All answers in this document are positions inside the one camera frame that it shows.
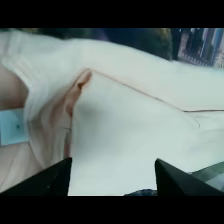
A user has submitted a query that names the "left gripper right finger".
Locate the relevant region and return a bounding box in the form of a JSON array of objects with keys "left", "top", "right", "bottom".
[{"left": 154, "top": 158, "right": 224, "bottom": 197}]

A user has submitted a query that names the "peach T-shirt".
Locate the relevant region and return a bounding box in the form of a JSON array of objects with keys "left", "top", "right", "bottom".
[{"left": 0, "top": 29, "right": 224, "bottom": 197}]

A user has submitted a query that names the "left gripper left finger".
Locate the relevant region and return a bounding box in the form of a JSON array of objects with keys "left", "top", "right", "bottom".
[{"left": 0, "top": 157, "right": 73, "bottom": 197}]

